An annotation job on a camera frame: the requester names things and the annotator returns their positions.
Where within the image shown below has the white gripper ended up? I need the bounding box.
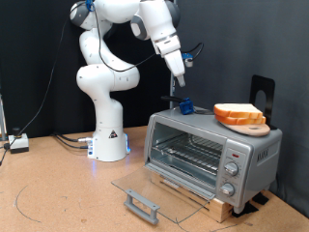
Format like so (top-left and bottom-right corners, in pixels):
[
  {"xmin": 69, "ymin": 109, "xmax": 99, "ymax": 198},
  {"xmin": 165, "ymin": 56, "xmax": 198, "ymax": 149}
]
[{"xmin": 154, "ymin": 34, "xmax": 187, "ymax": 89}]

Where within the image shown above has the metal spatula with blue grip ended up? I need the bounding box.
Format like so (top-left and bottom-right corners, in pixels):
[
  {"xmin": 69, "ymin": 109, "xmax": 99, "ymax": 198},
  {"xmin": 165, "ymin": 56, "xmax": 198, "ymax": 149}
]
[{"xmin": 161, "ymin": 94, "xmax": 216, "ymax": 116}]

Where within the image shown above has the silver oven knob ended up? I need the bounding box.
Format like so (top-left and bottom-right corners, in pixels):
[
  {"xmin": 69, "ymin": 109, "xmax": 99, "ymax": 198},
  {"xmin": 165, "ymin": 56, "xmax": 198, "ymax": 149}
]
[
  {"xmin": 224, "ymin": 160, "xmax": 239, "ymax": 177},
  {"xmin": 219, "ymin": 182, "xmax": 236, "ymax": 197}
]

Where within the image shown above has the silver toaster oven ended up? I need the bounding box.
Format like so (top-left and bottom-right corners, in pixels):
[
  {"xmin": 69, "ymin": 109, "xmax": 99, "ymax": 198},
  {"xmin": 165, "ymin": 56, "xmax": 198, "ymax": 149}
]
[{"xmin": 143, "ymin": 105, "xmax": 284, "ymax": 215}]

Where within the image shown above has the tall metal pole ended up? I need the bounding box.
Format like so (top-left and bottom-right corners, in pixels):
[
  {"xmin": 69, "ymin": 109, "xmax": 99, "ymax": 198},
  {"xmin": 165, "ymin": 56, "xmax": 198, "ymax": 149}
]
[{"xmin": 169, "ymin": 0, "xmax": 179, "ymax": 109}]

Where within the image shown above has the grey curtain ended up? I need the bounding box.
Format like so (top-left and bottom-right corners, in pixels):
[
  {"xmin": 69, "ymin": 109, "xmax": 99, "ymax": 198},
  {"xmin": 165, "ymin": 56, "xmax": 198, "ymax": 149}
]
[{"xmin": 175, "ymin": 0, "xmax": 309, "ymax": 218}]

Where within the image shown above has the black metal bookend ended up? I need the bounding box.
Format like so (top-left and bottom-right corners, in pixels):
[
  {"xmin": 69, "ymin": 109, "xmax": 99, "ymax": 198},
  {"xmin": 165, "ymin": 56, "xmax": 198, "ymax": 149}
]
[{"xmin": 249, "ymin": 74, "xmax": 278, "ymax": 131}]

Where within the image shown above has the round wooden cutting board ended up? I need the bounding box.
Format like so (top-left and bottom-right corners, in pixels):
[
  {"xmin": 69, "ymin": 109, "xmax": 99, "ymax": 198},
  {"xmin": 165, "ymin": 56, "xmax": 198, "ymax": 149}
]
[{"xmin": 221, "ymin": 121, "xmax": 271, "ymax": 137}]

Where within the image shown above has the wooden slatted block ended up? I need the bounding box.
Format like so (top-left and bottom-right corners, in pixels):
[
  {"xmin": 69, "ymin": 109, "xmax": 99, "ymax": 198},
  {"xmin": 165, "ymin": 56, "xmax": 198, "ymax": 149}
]
[{"xmin": 150, "ymin": 169, "xmax": 235, "ymax": 224}]

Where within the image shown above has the black foam pad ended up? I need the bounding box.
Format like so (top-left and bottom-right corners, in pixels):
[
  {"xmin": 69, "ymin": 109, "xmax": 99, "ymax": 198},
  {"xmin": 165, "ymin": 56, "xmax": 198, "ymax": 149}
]
[
  {"xmin": 252, "ymin": 191, "xmax": 270, "ymax": 206},
  {"xmin": 231, "ymin": 201, "xmax": 260, "ymax": 218}
]

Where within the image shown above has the black curtain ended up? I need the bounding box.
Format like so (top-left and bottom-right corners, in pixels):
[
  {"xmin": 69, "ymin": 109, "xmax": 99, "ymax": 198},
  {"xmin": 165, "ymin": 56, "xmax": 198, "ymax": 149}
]
[{"xmin": 0, "ymin": 0, "xmax": 175, "ymax": 140}]

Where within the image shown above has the white box with black button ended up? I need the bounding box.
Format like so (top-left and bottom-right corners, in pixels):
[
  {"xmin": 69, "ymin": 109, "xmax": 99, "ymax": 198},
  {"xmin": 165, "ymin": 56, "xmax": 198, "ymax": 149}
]
[{"xmin": 8, "ymin": 127, "xmax": 30, "ymax": 155}]

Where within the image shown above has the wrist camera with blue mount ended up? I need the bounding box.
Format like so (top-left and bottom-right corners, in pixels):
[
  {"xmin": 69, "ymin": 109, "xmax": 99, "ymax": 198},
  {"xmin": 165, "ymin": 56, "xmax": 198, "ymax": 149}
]
[{"xmin": 181, "ymin": 52, "xmax": 195, "ymax": 69}]

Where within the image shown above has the black camera cable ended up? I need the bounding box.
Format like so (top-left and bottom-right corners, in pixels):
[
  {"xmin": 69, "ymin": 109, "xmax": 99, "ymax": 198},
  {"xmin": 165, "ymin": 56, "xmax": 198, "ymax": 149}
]
[{"xmin": 92, "ymin": 3, "xmax": 206, "ymax": 73}]

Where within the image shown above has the wire oven rack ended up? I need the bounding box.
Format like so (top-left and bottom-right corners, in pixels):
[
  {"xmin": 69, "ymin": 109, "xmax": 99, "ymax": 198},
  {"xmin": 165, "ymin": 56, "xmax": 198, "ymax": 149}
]
[{"xmin": 150, "ymin": 132, "xmax": 224, "ymax": 178}]

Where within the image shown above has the black base cable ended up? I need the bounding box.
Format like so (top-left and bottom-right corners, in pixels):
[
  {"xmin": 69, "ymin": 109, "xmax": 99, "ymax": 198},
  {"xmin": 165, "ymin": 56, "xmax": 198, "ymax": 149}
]
[
  {"xmin": 51, "ymin": 130, "xmax": 95, "ymax": 144},
  {"xmin": 52, "ymin": 134, "xmax": 91, "ymax": 150}
]

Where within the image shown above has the blue cable clip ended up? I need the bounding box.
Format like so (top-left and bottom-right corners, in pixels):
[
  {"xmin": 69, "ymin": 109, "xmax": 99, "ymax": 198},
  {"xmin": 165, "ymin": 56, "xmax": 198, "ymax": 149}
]
[{"xmin": 85, "ymin": 0, "xmax": 97, "ymax": 13}]

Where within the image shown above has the long black cable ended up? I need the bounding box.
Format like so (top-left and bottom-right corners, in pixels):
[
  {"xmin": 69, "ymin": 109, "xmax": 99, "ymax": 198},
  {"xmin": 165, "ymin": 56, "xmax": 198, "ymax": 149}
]
[{"xmin": 0, "ymin": 15, "xmax": 72, "ymax": 168}]

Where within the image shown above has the short metal post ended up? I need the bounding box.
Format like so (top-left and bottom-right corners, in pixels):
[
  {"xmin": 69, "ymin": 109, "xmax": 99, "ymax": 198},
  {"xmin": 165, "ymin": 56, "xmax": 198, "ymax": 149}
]
[{"xmin": 0, "ymin": 93, "xmax": 8, "ymax": 142}]

